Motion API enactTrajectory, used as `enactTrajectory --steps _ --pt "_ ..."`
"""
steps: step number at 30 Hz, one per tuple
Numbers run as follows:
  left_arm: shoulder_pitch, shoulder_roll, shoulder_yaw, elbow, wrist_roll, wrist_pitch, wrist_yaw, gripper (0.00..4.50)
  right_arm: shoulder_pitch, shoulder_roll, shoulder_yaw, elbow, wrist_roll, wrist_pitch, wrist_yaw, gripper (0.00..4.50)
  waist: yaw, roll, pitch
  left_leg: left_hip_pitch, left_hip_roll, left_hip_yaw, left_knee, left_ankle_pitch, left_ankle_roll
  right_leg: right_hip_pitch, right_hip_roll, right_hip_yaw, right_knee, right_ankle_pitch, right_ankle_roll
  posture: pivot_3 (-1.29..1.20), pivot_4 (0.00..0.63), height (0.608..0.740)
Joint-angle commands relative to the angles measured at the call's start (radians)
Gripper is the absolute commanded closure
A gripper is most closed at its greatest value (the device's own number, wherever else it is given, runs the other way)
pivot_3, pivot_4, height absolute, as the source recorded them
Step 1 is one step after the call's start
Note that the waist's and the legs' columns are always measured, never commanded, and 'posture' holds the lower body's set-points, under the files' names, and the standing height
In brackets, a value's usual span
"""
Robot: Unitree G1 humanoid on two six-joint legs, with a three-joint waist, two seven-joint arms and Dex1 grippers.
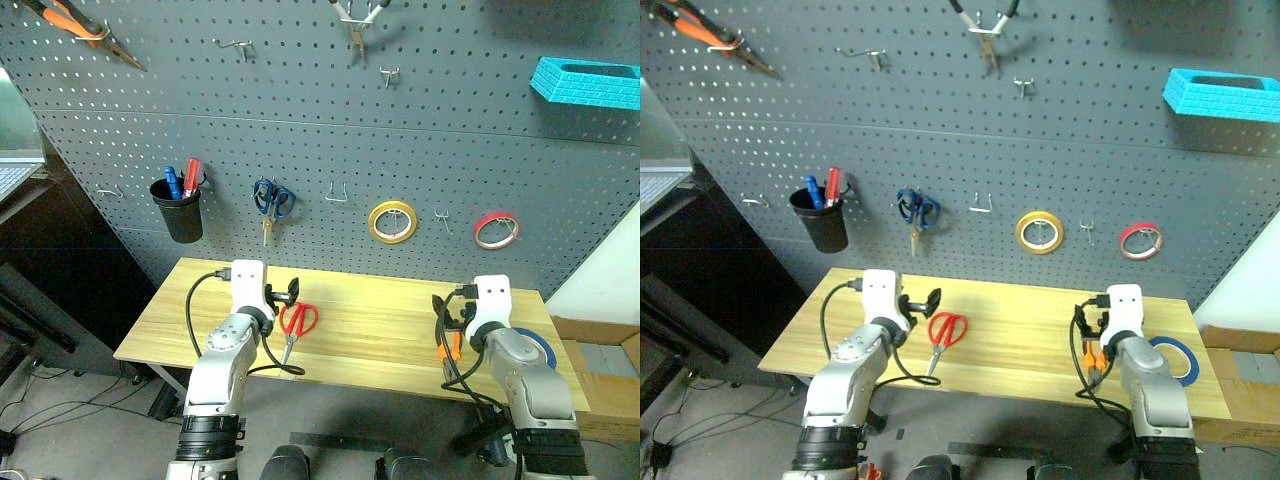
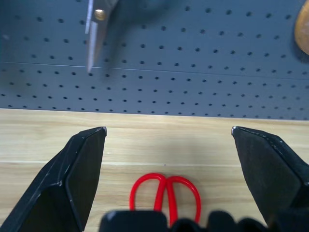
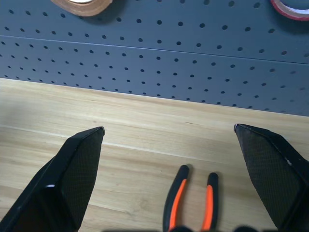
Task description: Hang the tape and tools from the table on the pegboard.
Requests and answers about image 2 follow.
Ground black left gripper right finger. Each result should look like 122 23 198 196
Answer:
231 126 309 228

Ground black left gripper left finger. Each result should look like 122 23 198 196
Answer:
0 126 108 232

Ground grey perforated metal pegboard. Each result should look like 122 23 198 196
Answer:
0 0 309 121

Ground steel scissors with brass rivet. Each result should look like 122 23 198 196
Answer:
84 0 119 73

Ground red handled scissors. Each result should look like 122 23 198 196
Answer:
129 172 201 227

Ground round wooden object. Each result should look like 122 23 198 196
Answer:
294 4 309 55

